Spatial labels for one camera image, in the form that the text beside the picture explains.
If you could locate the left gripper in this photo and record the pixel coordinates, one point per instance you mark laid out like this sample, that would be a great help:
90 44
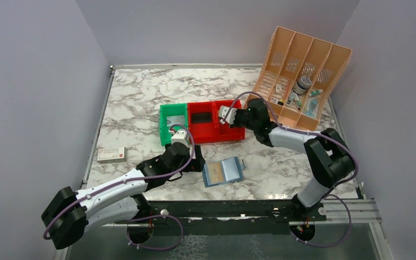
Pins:
196 164

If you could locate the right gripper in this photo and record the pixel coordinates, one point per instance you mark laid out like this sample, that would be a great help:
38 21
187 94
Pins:
238 112

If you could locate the blue leather card holder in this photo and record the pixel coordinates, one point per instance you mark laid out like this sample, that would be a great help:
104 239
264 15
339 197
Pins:
232 168

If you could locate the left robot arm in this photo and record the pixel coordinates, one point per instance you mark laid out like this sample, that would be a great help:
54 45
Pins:
72 213

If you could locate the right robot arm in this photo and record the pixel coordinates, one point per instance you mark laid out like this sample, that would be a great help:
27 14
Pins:
330 160

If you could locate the silver card in bin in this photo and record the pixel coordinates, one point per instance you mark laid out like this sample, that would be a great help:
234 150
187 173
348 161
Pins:
175 120

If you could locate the black card in bin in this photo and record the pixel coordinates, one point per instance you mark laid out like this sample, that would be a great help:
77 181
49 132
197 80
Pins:
201 118

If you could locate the middle red plastic bin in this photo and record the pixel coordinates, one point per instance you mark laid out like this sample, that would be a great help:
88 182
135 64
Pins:
202 133

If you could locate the red plastic bin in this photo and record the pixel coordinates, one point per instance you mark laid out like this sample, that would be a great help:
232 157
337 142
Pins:
223 132
202 133

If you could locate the right red plastic bin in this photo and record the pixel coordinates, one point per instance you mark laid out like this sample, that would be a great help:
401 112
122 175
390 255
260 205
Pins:
223 132

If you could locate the small items in organizer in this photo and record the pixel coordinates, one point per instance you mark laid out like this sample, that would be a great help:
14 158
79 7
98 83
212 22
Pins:
278 97

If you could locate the light blue packet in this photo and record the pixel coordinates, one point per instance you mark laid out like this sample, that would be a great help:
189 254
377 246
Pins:
311 107

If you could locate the round grey jar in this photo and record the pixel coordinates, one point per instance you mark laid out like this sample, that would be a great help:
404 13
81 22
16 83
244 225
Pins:
302 84

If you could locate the small white red box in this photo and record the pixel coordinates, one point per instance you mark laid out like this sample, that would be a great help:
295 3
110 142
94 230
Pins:
111 155

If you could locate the green tipped tube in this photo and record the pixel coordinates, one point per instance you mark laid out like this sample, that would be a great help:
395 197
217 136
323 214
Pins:
316 92

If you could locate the peach desk organizer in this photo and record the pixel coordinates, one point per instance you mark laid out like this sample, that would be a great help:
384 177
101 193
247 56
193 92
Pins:
293 54

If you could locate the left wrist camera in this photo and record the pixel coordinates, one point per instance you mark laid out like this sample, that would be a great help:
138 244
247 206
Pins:
180 136

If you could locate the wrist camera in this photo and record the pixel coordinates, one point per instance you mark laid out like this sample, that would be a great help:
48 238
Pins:
226 115
180 136

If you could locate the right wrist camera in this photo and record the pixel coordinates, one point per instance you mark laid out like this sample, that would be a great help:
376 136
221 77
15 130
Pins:
226 115

